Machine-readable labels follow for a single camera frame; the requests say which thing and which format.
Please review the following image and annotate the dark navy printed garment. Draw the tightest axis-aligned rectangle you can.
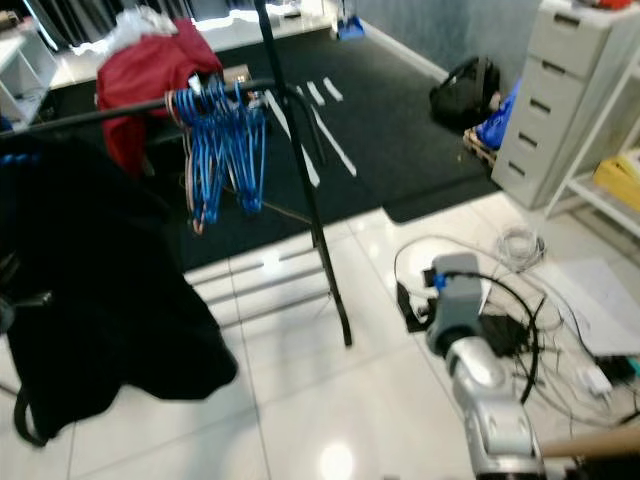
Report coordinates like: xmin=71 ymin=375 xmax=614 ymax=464
xmin=0 ymin=135 xmax=241 ymax=448

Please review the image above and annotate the blue plastic hanger bundle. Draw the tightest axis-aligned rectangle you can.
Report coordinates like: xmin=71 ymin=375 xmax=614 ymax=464
xmin=166 ymin=78 xmax=269 ymax=236

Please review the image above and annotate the black metal clothes rack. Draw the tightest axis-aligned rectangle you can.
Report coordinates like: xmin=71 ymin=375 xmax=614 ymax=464
xmin=0 ymin=0 xmax=354 ymax=349

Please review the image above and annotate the dark grey carpet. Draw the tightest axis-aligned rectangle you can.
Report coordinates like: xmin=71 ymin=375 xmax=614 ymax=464
xmin=50 ymin=35 xmax=501 ymax=271

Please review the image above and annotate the white power strip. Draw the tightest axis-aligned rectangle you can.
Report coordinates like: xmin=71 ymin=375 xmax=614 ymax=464
xmin=582 ymin=362 xmax=619 ymax=396

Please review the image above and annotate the blue bag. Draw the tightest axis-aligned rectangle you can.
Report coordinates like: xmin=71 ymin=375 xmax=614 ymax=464
xmin=475 ymin=78 xmax=521 ymax=153

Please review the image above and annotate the white metal shelf unit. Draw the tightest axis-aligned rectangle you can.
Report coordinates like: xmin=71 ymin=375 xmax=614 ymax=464
xmin=545 ymin=45 xmax=640 ymax=241

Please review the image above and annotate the black backpack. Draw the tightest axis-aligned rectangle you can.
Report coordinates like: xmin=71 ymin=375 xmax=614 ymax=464
xmin=428 ymin=56 xmax=503 ymax=131

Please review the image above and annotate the yellow box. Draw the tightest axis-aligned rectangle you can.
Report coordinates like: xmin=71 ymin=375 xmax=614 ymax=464
xmin=592 ymin=150 xmax=640 ymax=213

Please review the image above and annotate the white drawer cabinet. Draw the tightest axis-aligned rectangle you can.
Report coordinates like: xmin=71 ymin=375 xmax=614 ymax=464
xmin=490 ymin=0 xmax=640 ymax=211

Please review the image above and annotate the small blue object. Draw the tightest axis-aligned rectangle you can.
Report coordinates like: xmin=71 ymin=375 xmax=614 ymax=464
xmin=337 ymin=15 xmax=367 ymax=43

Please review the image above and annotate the white open shelf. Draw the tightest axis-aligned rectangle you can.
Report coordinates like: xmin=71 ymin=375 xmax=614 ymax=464
xmin=0 ymin=35 xmax=63 ymax=131

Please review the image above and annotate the red jacket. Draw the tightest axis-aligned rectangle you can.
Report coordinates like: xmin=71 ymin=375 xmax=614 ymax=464
xmin=97 ymin=32 xmax=223 ymax=179

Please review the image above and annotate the white crumpled cloth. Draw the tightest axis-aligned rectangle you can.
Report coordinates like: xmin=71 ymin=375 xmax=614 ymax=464
xmin=105 ymin=8 xmax=181 ymax=53

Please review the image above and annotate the dark striped curtain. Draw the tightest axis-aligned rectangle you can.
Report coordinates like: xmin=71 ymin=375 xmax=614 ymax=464
xmin=25 ymin=0 xmax=261 ymax=46

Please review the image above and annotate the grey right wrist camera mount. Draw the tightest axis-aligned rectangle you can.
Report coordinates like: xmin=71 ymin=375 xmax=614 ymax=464
xmin=425 ymin=252 xmax=486 ymax=356

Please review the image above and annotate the white cable coil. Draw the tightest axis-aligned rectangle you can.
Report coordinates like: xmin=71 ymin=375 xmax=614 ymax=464
xmin=497 ymin=225 xmax=546 ymax=269

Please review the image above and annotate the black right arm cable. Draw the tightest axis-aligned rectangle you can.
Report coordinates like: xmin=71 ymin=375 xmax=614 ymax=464
xmin=455 ymin=268 xmax=542 ymax=403

